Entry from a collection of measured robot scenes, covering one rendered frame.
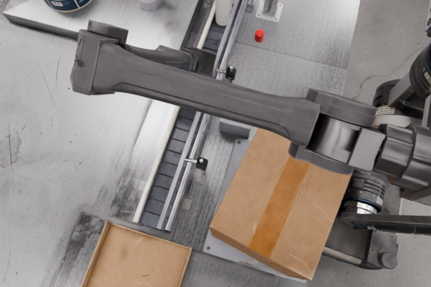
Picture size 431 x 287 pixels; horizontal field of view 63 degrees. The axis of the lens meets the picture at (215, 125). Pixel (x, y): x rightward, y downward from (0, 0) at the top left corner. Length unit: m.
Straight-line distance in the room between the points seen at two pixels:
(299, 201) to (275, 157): 0.11
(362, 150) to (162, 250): 0.73
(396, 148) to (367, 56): 1.95
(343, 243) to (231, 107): 1.36
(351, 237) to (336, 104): 1.32
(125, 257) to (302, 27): 0.99
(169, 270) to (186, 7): 0.89
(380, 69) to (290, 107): 1.95
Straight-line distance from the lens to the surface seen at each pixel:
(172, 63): 0.78
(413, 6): 2.81
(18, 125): 1.35
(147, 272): 1.11
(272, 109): 0.49
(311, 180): 0.85
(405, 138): 0.53
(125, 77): 0.48
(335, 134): 0.51
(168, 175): 1.08
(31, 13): 1.50
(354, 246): 1.79
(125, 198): 1.15
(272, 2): 1.35
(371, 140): 0.51
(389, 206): 1.87
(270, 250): 0.81
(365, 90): 2.33
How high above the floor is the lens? 1.92
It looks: 69 degrees down
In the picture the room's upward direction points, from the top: 2 degrees counter-clockwise
